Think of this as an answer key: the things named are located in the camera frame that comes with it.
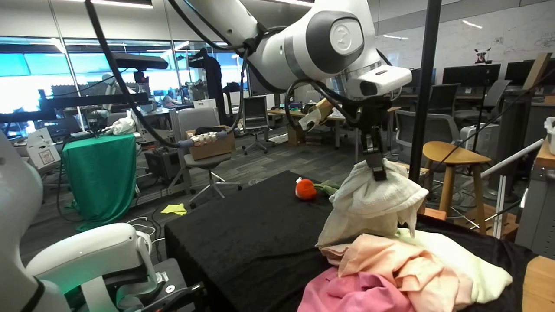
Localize white towel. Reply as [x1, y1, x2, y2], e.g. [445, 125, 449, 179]
[315, 160, 428, 248]

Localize wooden stool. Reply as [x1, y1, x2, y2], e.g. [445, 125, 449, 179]
[423, 141, 490, 234]

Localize black vertical pole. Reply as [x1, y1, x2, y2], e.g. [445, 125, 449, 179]
[409, 0, 442, 182]

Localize peach t-shirt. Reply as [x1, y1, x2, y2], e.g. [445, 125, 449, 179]
[320, 234, 473, 312]

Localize black tablecloth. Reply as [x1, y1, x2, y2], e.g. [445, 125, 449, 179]
[166, 172, 534, 312]

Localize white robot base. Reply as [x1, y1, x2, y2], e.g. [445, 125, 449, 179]
[0, 132, 206, 312]

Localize red plush radish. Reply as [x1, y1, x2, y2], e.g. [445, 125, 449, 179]
[293, 177, 338, 201]

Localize light green t-shirt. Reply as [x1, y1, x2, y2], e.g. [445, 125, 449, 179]
[395, 229, 513, 305]

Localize yellow cloth on floor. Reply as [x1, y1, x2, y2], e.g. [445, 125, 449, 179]
[161, 203, 187, 217]

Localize green cloth on stand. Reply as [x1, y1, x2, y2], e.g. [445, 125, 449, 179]
[62, 134, 136, 229]

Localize pink t-shirt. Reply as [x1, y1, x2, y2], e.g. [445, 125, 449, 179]
[296, 267, 414, 312]

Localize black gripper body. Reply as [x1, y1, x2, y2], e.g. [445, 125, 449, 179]
[358, 97, 390, 163]

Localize cardboard box on chair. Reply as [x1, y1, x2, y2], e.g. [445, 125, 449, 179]
[189, 130, 234, 160]

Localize black computer monitor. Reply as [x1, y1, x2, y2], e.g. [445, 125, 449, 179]
[442, 64, 499, 87]

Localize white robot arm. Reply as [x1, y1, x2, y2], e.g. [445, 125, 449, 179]
[168, 0, 411, 181]

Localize grey office chair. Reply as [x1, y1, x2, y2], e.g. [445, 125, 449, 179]
[173, 110, 242, 208]

